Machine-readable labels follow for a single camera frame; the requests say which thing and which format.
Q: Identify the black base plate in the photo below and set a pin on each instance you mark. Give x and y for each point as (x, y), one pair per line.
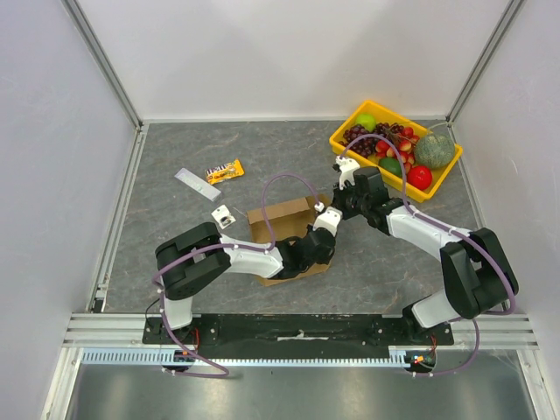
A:
(210, 329)

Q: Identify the light green apple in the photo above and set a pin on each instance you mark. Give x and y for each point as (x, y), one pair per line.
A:
(366, 121)

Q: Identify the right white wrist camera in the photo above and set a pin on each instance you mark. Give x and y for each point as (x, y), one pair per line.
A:
(346, 167)

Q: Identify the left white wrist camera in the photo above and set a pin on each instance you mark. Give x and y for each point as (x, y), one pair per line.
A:
(328, 218)

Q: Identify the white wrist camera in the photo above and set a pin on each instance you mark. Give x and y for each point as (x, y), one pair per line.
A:
(328, 218)
(346, 167)

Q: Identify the brown cardboard box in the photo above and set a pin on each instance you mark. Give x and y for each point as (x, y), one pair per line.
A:
(289, 218)

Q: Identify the yellow plastic tray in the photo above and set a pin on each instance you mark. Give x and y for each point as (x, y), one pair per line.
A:
(385, 115)

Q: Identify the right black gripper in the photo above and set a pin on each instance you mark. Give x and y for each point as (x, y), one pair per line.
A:
(350, 201)

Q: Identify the red strawberry cluster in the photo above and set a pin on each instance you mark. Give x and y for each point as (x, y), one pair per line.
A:
(405, 150)

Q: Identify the small white plastic block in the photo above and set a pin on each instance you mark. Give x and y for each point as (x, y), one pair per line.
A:
(223, 216)

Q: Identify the yellow candy packet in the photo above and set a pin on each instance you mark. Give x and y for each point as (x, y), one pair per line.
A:
(224, 172)

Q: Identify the green netted melon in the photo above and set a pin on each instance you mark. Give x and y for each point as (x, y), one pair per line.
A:
(434, 151)

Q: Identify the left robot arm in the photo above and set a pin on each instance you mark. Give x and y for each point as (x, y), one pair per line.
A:
(189, 262)

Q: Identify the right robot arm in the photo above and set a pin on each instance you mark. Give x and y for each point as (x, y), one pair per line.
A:
(476, 273)

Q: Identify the purple grape bunch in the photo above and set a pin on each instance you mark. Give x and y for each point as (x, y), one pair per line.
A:
(366, 144)

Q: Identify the dark green lime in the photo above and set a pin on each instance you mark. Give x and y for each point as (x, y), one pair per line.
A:
(391, 165)

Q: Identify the red apple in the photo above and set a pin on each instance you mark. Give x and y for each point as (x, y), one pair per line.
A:
(420, 177)

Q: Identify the aluminium frame rail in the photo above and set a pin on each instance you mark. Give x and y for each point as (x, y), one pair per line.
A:
(513, 332)

